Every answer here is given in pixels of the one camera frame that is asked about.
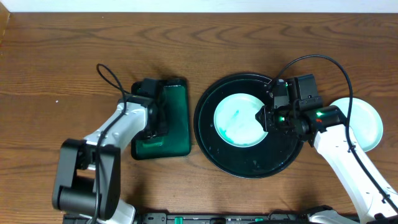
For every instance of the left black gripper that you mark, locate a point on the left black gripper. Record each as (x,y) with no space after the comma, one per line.
(162,116)

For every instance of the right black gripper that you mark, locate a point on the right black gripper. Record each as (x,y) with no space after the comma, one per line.
(267,119)

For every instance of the green sponge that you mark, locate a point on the green sponge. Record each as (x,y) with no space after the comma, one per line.
(150,143)

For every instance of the pale green plate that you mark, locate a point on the pale green plate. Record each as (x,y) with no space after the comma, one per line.
(366,128)
(235,120)

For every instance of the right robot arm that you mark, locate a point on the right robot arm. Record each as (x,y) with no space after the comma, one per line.
(374,199)

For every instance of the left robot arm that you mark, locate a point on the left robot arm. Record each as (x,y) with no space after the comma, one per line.
(88,179)

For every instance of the rectangular black tray green water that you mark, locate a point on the rectangular black tray green water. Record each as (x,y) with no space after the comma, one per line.
(177,142)

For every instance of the round black tray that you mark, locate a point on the round black tray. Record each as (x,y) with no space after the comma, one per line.
(268,157)

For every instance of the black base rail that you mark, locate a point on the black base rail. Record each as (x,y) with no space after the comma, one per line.
(163,218)

